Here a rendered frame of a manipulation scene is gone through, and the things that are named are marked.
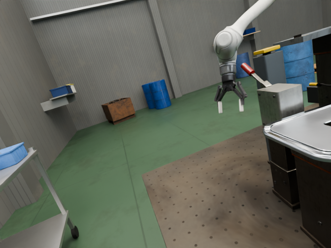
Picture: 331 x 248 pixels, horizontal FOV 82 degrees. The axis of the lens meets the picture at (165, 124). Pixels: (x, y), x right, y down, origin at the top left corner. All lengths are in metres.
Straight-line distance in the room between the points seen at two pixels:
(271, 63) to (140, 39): 7.57
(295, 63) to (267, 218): 4.19
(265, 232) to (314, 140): 0.33
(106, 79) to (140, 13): 2.83
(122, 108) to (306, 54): 4.98
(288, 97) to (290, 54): 4.13
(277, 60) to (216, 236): 0.59
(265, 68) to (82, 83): 7.47
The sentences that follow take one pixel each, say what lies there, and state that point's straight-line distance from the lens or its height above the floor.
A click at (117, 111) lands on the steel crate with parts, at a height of 0.38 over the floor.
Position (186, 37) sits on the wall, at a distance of 8.71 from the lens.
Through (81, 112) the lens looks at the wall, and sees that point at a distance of 8.00.
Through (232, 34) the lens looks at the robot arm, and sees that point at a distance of 0.98.
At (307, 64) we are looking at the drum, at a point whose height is 0.52.
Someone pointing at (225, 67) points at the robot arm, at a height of 1.11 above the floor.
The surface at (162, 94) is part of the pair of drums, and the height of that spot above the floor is 0.47.
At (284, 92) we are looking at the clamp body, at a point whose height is 1.05.
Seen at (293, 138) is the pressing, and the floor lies 1.00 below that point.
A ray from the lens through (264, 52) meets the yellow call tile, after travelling 0.74.
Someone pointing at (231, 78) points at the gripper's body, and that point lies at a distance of 1.14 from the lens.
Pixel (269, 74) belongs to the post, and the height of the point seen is 1.08.
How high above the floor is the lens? 1.19
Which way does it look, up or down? 15 degrees down
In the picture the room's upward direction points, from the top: 17 degrees counter-clockwise
